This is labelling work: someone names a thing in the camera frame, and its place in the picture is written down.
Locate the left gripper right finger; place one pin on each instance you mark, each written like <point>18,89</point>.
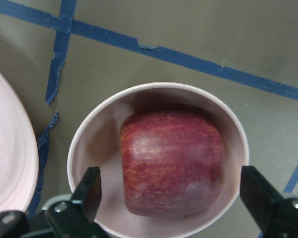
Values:
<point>275,214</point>

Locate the pink plate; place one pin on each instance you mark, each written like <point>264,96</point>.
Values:
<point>18,152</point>

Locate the red apple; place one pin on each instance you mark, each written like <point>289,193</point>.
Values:
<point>172,161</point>

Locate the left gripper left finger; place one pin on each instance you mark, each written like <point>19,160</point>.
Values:
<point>73,218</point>

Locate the pink bowl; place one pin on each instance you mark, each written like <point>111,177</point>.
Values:
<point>96,144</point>

